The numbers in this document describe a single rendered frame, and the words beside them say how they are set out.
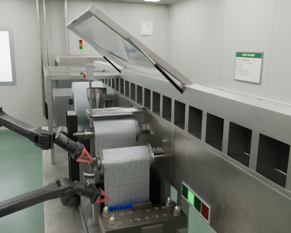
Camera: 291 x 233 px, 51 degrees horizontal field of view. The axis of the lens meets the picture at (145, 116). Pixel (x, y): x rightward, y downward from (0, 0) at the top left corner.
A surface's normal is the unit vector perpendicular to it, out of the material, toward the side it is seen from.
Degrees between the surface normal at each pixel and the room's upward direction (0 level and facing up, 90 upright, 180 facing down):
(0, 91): 90
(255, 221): 90
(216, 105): 90
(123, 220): 0
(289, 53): 90
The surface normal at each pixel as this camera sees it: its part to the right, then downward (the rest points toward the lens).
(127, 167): 0.33, 0.22
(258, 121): -0.95, 0.06
